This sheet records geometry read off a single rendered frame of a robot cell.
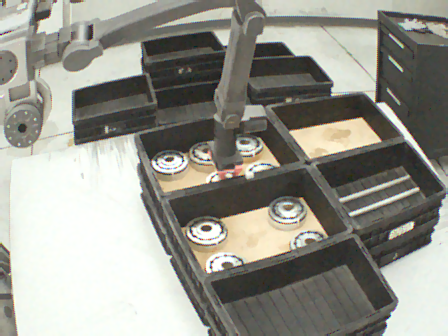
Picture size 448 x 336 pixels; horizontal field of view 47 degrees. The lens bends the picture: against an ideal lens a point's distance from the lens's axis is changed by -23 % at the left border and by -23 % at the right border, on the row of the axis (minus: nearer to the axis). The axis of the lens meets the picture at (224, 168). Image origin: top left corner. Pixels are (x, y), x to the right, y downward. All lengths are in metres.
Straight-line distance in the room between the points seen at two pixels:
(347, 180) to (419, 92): 1.25
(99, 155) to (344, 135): 0.83
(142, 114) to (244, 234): 1.12
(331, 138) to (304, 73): 1.12
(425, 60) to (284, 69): 0.83
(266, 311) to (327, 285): 0.18
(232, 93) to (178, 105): 1.50
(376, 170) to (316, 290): 0.52
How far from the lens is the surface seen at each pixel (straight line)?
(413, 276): 1.75
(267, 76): 3.00
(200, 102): 2.99
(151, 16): 1.21
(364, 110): 2.10
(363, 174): 1.83
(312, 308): 1.45
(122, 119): 2.62
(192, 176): 1.81
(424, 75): 2.92
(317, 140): 1.97
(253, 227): 1.65
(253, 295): 1.47
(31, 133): 1.59
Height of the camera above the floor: 1.94
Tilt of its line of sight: 37 degrees down
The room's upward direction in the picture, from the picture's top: straight up
